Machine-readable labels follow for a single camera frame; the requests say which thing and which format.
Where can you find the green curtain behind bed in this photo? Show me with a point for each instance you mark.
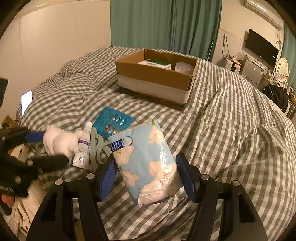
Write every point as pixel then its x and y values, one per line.
pixel 186 27

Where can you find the clear plastic round container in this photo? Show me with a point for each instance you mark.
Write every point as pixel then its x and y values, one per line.
pixel 184 68

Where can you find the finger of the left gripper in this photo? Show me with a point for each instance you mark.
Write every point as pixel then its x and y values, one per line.
pixel 12 137
pixel 48 163

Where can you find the floral tissue pack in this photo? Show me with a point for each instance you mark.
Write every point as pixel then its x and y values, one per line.
pixel 146 164

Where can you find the black bag on chair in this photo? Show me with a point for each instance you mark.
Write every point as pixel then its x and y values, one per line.
pixel 277 94

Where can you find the wall mounted black television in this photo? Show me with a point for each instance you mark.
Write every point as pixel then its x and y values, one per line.
pixel 261 47

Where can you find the grey plastic ring holder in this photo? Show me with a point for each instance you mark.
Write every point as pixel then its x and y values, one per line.
pixel 99 150

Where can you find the green curtain by window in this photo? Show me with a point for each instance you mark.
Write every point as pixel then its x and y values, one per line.
pixel 289 52

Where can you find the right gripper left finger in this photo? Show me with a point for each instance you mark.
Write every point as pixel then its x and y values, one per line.
pixel 103 179

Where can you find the open cardboard box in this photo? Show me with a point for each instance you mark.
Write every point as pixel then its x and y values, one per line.
pixel 165 86

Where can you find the small grey refrigerator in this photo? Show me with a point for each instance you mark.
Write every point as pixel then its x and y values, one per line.
pixel 251 72

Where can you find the blue blister pack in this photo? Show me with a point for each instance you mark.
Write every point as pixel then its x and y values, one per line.
pixel 111 122

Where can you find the green white medicine box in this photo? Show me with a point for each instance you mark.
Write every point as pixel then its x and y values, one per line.
pixel 155 63

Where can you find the person's hand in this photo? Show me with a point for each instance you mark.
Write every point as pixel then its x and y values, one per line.
pixel 7 200

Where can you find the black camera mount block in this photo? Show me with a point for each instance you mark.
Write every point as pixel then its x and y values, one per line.
pixel 3 86

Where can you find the white air conditioner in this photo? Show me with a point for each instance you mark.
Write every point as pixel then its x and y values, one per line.
pixel 265 13

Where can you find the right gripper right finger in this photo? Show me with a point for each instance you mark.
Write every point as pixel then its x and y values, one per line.
pixel 192 179

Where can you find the white ointment tube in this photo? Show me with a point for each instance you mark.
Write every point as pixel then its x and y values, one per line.
pixel 81 158

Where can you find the white suitcase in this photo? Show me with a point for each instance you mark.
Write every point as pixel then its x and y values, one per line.
pixel 232 65

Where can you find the lit smartphone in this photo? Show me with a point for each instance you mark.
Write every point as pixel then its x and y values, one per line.
pixel 26 99

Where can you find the white oval vanity mirror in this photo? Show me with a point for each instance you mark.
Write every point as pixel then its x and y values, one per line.
pixel 281 72

